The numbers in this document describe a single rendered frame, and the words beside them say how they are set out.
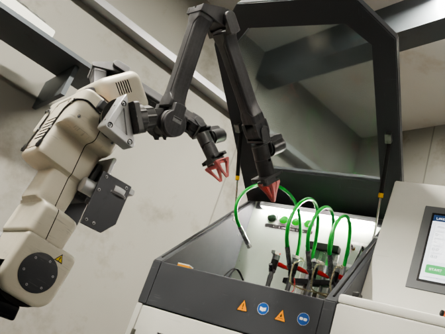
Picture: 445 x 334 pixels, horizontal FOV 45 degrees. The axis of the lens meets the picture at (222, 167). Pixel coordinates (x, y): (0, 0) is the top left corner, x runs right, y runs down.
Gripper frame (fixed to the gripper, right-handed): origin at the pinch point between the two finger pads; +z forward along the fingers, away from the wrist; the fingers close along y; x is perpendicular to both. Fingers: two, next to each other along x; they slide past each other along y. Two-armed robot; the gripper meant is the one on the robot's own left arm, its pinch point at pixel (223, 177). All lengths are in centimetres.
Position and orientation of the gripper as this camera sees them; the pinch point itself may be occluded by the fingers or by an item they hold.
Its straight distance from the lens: 209.2
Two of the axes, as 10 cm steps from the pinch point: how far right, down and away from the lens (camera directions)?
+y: -5.1, 3.9, 7.7
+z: 4.3, 8.9, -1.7
